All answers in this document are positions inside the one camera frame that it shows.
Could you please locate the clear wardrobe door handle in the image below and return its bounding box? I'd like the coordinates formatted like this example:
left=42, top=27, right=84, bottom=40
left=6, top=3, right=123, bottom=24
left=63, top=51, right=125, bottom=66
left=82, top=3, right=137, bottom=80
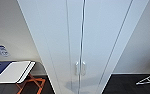
left=74, top=61, right=82, bottom=76
left=81, top=61, right=88, bottom=76

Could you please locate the white wardrobe door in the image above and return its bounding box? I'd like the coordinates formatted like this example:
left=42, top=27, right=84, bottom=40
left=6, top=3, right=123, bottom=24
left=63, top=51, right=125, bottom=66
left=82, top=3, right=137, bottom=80
left=16, top=0, right=84, bottom=94
left=80, top=0, right=150, bottom=94

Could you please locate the white folding table top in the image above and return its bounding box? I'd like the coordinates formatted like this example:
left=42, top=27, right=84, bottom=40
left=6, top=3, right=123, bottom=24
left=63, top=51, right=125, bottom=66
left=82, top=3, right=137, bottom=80
left=0, top=60, right=37, bottom=85

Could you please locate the orange folding stand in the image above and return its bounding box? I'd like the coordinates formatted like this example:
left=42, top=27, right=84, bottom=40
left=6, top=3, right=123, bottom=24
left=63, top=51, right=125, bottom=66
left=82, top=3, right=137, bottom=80
left=15, top=73, right=46, bottom=94

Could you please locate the white drying rack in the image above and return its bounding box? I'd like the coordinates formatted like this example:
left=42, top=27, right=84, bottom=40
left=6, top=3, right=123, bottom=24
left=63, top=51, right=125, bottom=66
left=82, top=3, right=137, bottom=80
left=135, top=70, right=150, bottom=86

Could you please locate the white blue wall notice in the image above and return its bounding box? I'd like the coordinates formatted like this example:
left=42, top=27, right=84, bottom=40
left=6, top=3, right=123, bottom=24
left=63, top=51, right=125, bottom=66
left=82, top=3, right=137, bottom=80
left=0, top=44, right=11, bottom=58

